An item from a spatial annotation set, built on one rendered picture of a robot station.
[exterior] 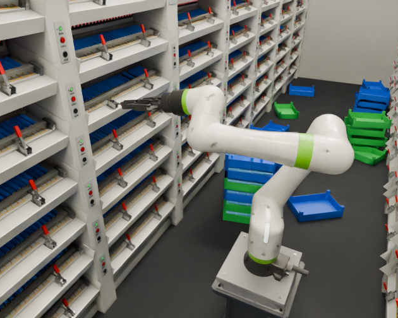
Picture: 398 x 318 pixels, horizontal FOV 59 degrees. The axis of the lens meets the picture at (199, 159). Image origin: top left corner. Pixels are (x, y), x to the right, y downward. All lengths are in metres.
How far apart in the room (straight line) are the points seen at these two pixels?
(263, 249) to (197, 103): 0.61
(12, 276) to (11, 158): 0.40
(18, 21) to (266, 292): 1.23
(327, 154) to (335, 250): 1.16
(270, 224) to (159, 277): 0.81
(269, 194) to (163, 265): 0.82
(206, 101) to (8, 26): 0.60
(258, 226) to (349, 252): 0.99
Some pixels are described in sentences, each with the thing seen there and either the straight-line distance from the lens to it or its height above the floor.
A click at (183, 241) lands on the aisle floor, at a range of 2.15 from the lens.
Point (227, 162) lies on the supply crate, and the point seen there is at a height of 0.43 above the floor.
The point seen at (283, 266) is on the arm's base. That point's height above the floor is 0.41.
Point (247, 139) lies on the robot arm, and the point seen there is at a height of 0.96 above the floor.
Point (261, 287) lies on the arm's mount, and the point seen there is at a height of 0.35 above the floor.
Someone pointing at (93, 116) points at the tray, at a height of 0.94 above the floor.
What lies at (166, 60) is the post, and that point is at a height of 1.03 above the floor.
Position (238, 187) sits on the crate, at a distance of 2.14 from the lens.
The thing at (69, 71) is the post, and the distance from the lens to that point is 1.26.
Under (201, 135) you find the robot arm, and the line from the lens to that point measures 1.14.
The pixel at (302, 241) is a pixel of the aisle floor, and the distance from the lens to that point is 2.24.
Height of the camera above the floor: 1.46
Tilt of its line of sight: 29 degrees down
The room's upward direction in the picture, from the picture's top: straight up
